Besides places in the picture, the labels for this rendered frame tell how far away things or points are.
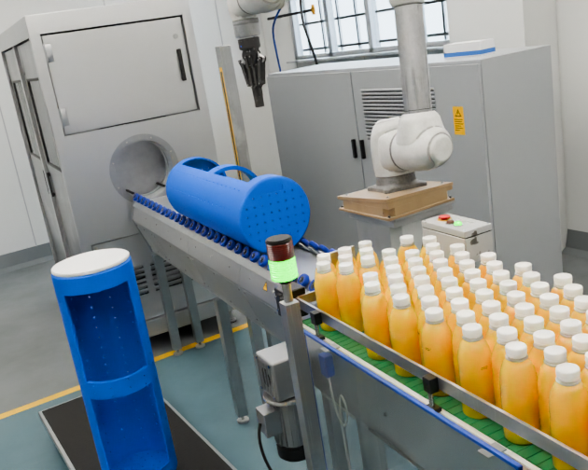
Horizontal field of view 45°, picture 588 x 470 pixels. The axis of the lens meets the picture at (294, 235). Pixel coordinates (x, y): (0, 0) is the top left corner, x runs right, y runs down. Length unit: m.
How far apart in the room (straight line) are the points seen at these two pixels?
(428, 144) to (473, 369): 1.22
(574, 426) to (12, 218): 6.27
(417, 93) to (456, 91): 1.20
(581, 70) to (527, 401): 3.66
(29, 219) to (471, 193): 4.54
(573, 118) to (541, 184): 1.02
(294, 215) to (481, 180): 1.44
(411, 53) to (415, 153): 0.35
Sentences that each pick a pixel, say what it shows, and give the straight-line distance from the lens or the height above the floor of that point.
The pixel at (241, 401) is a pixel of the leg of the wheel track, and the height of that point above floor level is 0.11.
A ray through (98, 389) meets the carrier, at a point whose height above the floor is 0.60.
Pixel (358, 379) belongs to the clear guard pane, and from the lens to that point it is 1.71.
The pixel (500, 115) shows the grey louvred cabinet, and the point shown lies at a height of 1.15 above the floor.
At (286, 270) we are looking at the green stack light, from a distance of 1.65.
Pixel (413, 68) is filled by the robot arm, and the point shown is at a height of 1.52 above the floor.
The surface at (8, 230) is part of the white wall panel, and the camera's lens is 7.15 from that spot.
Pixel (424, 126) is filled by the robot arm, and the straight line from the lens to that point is 2.58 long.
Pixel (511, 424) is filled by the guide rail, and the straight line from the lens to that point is 1.40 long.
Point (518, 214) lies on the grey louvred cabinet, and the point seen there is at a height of 0.61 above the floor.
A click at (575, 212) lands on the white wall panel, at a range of 5.13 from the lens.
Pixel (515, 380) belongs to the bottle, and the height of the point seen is 1.04.
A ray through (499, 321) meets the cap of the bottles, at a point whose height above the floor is 1.09.
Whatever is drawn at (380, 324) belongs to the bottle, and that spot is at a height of 1.00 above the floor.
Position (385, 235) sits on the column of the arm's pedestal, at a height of 0.92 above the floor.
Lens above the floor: 1.71
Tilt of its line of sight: 16 degrees down
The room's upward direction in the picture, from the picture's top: 9 degrees counter-clockwise
